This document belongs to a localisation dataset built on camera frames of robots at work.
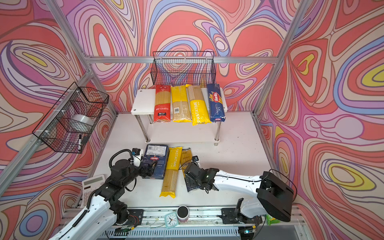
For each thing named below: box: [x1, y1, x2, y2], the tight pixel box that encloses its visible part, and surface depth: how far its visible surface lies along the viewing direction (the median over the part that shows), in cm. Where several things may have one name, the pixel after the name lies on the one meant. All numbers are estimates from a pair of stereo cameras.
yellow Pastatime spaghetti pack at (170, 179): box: [159, 146, 183, 198], surface depth 86 cm
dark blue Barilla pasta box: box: [142, 144, 170, 180], surface depth 89 cm
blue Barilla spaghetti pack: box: [207, 83, 226, 122], surface depth 73 cm
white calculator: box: [82, 175, 106, 208], surface depth 84 cm
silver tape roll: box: [71, 114, 94, 126], surface depth 75 cm
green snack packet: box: [265, 214, 281, 226], surface depth 73 cm
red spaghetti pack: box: [154, 85, 171, 123], surface depth 76 cm
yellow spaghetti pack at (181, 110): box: [171, 85, 192, 123], surface depth 75 cm
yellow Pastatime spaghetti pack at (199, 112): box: [186, 84, 212, 126], surface depth 73 cm
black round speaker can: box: [176, 205, 190, 223], surface depth 72 cm
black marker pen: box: [78, 134, 82, 151], surface depth 74 cm
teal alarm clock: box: [165, 211, 179, 229], surface depth 72 cm
